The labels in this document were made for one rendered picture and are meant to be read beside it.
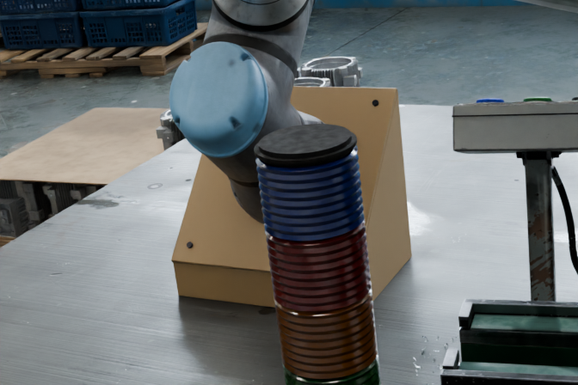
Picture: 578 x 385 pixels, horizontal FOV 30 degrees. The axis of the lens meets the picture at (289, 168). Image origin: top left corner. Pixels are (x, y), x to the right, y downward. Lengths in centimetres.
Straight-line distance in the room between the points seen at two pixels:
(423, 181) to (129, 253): 48
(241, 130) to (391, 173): 27
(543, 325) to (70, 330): 63
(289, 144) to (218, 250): 78
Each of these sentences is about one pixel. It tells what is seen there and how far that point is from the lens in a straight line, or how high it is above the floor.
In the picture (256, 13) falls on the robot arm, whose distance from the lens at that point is 122.
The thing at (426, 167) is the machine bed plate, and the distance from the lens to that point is 180.
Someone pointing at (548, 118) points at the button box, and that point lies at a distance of 114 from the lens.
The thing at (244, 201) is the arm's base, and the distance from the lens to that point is 134.
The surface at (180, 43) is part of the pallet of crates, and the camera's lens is 629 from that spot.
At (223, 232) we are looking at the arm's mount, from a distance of 139.
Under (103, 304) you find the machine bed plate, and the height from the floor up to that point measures 80.
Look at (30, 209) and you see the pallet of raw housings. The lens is 364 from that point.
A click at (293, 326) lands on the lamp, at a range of 65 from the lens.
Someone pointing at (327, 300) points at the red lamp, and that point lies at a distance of 63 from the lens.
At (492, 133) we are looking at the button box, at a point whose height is 105.
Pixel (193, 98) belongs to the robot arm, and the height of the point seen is 110.
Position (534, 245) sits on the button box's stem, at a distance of 120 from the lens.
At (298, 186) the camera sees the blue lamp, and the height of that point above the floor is 120.
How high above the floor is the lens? 141
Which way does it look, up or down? 19 degrees down
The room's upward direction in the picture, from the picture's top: 7 degrees counter-clockwise
